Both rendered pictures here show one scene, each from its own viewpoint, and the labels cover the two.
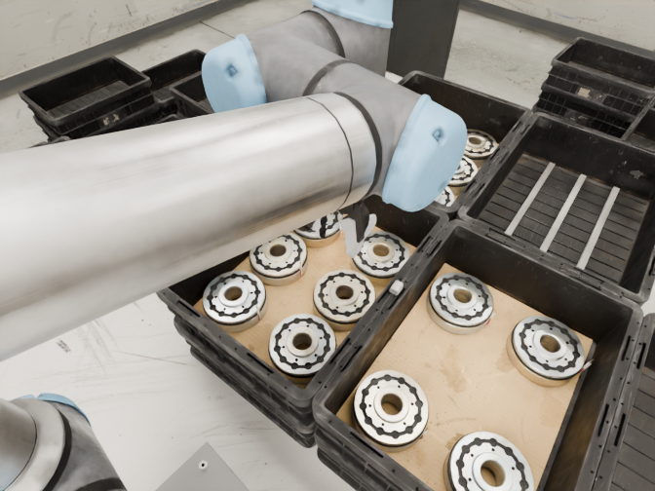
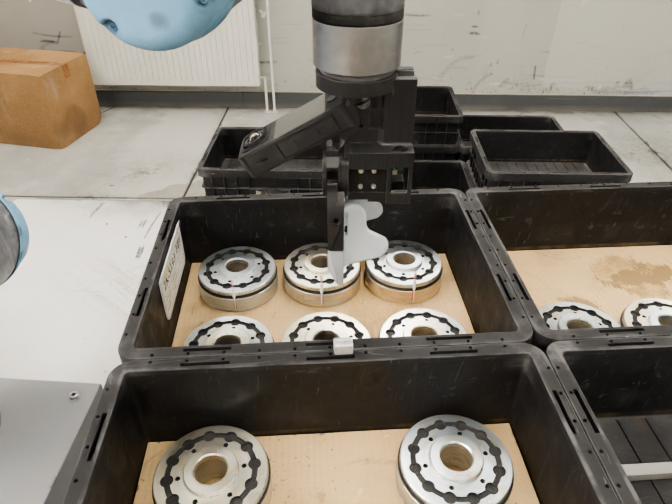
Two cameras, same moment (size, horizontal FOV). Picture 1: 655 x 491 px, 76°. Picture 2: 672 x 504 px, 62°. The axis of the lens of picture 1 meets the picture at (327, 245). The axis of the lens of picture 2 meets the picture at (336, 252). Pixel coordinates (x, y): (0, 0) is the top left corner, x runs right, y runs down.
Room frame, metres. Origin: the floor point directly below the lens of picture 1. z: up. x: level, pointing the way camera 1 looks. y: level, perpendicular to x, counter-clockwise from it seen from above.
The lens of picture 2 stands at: (0.10, -0.38, 1.31)
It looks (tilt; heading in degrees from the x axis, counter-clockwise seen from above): 36 degrees down; 50
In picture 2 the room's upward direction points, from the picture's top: straight up
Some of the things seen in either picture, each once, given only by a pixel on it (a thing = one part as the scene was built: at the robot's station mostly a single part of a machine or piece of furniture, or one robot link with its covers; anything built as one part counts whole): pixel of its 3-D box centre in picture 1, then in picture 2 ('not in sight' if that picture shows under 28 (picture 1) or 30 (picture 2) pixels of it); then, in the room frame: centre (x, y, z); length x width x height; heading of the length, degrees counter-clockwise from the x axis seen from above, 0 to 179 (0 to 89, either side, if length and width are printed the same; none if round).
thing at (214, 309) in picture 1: (234, 295); (237, 269); (0.38, 0.15, 0.86); 0.10 x 0.10 x 0.01
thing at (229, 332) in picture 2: (302, 342); (227, 344); (0.30, 0.04, 0.86); 0.05 x 0.05 x 0.01
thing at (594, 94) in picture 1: (587, 110); not in sight; (1.70, -1.18, 0.37); 0.40 x 0.30 x 0.45; 48
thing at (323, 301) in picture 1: (344, 294); (326, 343); (0.38, -0.03, 0.86); 0.10 x 0.10 x 0.01
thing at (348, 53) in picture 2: not in sight; (357, 44); (0.43, -0.02, 1.18); 0.08 x 0.08 x 0.05
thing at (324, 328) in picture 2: (344, 292); (326, 340); (0.38, -0.03, 0.86); 0.05 x 0.05 x 0.01
